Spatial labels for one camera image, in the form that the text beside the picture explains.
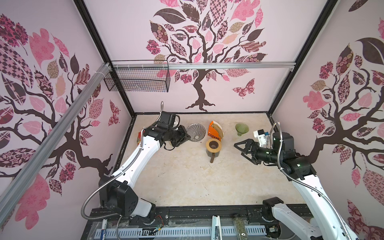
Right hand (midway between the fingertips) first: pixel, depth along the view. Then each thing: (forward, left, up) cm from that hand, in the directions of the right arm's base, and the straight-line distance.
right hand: (238, 148), depth 67 cm
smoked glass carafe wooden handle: (+8, +10, -20) cm, 24 cm away
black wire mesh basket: (+51, +57, +7) cm, 77 cm away
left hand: (+9, +22, -5) cm, 24 cm away
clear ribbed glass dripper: (+15, +19, -6) cm, 25 cm away
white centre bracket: (-26, +11, -25) cm, 37 cm away
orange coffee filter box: (+25, +8, -21) cm, 33 cm away
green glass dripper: (+29, -13, -22) cm, 39 cm away
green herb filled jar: (-29, 0, -24) cm, 37 cm away
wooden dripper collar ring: (+10, +11, -18) cm, 23 cm away
